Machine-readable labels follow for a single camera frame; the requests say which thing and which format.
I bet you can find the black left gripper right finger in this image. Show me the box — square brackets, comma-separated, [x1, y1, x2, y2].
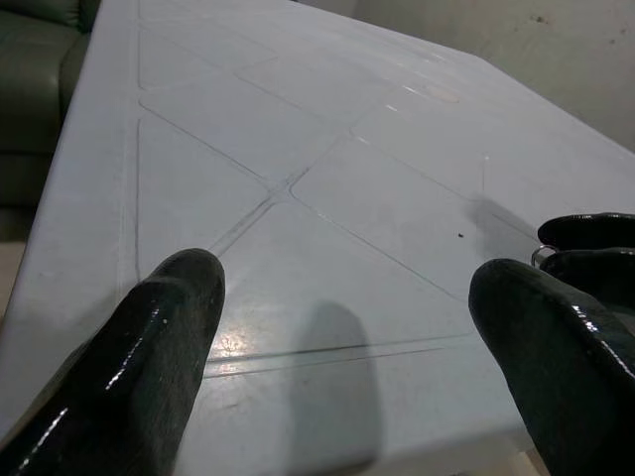
[467, 257, 635, 476]

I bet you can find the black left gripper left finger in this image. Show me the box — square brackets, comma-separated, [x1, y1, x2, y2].
[0, 247, 227, 476]

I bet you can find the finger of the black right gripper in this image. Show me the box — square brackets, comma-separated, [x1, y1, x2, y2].
[538, 212, 635, 248]
[538, 246, 635, 348]

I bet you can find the green leather sofa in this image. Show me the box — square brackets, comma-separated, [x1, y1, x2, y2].
[0, 0, 103, 209]

